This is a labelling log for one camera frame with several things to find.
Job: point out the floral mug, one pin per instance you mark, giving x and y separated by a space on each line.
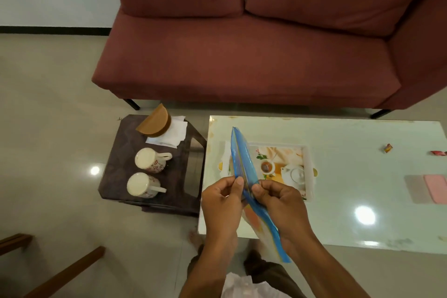
139 185
148 159

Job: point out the clear container with pink lid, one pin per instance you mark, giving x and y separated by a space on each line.
434 187

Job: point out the person's white shirt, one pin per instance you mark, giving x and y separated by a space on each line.
241 289

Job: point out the red candy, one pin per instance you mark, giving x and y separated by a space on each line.
438 153

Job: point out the white printed tray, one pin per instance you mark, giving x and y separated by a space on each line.
279 154

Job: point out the person's dark trousers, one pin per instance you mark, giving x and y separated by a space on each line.
269 273

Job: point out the person's left forearm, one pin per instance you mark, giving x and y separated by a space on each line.
209 270

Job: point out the white paper napkins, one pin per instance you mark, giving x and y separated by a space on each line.
173 135

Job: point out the gold candy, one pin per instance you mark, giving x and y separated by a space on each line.
388 148

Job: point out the wooden napkin holder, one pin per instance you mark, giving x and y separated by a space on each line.
153 123

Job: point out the brown wooden chair frame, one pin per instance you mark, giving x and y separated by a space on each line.
66 273

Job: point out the person's left hand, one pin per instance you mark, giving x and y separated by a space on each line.
221 210

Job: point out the red fabric sofa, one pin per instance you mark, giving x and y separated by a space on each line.
244 63

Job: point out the clear blue-sealed zip bag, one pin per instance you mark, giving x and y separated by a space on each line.
241 154

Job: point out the person's right hand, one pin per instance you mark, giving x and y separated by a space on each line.
283 210

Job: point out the dark brown plastic stool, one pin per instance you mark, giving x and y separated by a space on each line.
122 154

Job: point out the person's right forearm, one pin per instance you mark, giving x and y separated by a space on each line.
324 270

